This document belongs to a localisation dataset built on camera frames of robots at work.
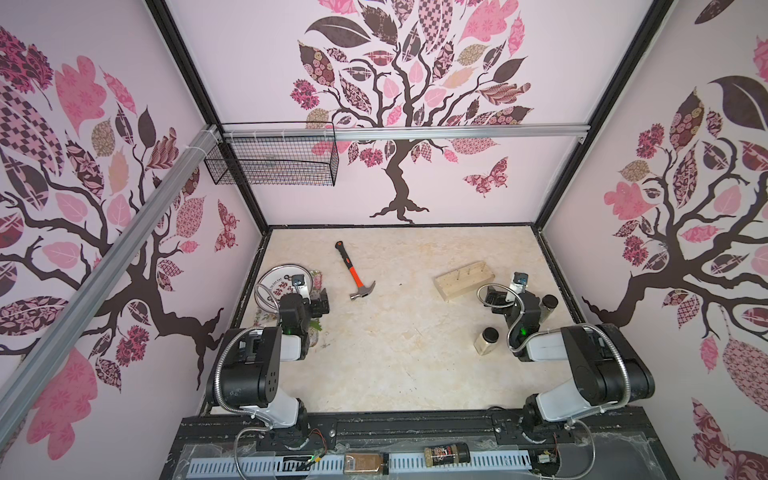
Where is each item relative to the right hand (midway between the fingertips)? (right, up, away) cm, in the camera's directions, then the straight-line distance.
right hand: (507, 284), depth 92 cm
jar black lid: (+10, -4, -6) cm, 13 cm away
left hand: (-63, -4, +2) cm, 63 cm away
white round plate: (-77, 0, +9) cm, 78 cm away
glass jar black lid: (-10, -14, -12) cm, 21 cm away
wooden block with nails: (-12, +1, +8) cm, 15 cm away
